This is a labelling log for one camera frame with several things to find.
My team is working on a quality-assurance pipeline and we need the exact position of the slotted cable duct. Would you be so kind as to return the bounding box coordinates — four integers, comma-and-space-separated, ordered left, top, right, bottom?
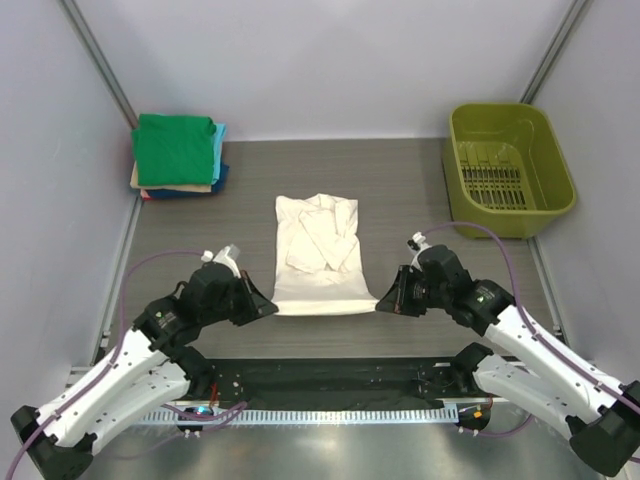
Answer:
142, 407, 459, 426

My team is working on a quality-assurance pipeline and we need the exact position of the aluminium frame rail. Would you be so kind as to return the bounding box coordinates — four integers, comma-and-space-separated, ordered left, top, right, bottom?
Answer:
64, 359, 609, 406

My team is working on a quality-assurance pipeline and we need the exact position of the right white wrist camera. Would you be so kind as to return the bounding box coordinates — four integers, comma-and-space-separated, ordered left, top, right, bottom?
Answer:
407, 232, 431, 269

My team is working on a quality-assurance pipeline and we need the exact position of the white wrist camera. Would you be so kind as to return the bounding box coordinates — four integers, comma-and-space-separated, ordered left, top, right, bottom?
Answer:
201, 244, 241, 277
407, 232, 431, 269

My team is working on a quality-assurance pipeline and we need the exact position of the olive green plastic bin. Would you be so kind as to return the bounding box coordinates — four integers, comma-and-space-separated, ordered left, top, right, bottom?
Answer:
442, 103, 577, 239

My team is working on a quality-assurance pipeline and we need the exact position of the corner aluminium post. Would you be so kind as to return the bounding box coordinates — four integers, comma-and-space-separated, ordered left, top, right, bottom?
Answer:
519, 0, 594, 104
58, 0, 138, 129

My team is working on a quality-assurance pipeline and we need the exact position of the right corner aluminium post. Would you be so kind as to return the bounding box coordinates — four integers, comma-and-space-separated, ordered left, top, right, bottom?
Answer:
519, 0, 594, 104

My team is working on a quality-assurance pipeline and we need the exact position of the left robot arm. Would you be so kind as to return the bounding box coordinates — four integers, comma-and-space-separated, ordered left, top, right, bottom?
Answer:
11, 260, 278, 479

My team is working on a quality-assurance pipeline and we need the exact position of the purple cable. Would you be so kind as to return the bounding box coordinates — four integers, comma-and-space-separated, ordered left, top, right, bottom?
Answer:
414, 221, 640, 441
0, 248, 249, 480

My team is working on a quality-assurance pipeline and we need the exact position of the left corner aluminium post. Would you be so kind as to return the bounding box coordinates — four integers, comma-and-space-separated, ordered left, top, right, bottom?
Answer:
58, 0, 138, 129

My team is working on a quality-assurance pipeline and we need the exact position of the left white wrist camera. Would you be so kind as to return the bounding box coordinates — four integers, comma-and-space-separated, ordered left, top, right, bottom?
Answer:
201, 244, 241, 277

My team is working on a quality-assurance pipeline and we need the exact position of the white t shirt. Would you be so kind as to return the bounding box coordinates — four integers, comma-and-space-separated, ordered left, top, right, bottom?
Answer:
272, 193, 377, 317

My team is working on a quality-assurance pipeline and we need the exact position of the green folded t shirt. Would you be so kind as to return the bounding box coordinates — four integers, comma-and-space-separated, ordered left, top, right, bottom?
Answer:
131, 113, 216, 187

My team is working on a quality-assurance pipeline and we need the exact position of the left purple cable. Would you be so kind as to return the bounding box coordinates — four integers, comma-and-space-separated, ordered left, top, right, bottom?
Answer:
0, 248, 249, 480

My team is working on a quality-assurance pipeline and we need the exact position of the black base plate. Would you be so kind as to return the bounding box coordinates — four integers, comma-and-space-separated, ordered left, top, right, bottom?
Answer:
208, 357, 486, 409

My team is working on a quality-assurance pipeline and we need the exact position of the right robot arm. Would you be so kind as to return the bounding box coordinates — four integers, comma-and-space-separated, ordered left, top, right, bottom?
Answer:
376, 239, 639, 477

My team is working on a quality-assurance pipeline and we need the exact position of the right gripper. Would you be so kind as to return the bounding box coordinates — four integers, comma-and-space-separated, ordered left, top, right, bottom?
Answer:
378, 264, 450, 316

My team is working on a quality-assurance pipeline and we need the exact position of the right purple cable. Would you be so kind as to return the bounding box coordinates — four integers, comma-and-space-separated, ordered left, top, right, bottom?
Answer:
414, 221, 640, 441

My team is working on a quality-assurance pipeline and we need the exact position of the light blue folded t shirt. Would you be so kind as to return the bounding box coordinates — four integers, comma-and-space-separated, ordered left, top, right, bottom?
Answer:
211, 123, 227, 185

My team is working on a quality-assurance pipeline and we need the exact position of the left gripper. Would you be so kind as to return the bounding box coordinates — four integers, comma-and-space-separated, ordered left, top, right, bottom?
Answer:
200, 268, 277, 325

